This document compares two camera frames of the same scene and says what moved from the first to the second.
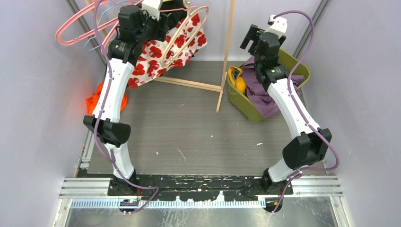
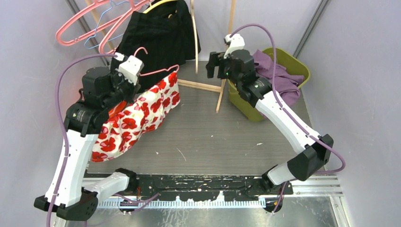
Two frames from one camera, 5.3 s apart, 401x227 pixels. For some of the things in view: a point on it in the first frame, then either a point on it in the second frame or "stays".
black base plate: (196, 187) stays
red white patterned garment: (182, 42) to (143, 113)
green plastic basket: (241, 100) stays
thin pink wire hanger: (176, 9) to (146, 52)
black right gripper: (252, 35) to (216, 59)
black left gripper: (159, 34) to (118, 76)
